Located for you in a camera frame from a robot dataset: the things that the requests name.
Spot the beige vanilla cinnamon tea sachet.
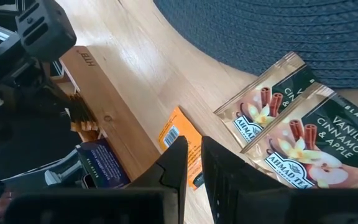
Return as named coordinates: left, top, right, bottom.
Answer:
left=213, top=51, right=319, bottom=149
left=240, top=82, right=358, bottom=190

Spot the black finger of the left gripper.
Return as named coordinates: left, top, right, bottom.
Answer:
left=47, top=85, right=83, bottom=142

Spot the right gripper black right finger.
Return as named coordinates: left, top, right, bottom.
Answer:
left=201, top=136, right=288, bottom=224

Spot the orange peach tea sachet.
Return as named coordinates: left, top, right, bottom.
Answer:
left=64, top=92, right=90, bottom=133
left=79, top=102, right=101, bottom=132
left=157, top=106, right=204, bottom=190

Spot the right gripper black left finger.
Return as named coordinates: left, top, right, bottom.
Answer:
left=126, top=136, right=188, bottom=215

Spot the wooden three-compartment box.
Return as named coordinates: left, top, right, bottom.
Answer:
left=50, top=45, right=162, bottom=189

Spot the dark blue blackcurrant tea sachet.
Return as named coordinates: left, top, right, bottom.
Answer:
left=75, top=138, right=132, bottom=190

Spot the round dark blue placemat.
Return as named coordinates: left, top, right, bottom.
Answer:
left=153, top=0, right=358, bottom=90

